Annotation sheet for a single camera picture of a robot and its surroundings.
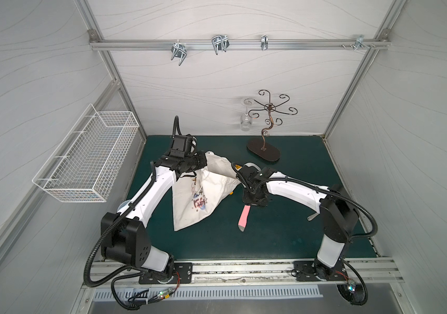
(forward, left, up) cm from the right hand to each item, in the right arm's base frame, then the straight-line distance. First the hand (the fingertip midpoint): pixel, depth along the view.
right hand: (248, 203), depth 86 cm
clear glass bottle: (+39, +2, +14) cm, 41 cm away
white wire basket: (-2, +60, +27) cm, 65 cm away
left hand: (+12, +19, +16) cm, 27 cm away
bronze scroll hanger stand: (+37, -8, -3) cm, 38 cm away
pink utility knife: (-5, +2, -5) cm, 7 cm away
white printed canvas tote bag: (+4, +25, -1) cm, 25 cm away
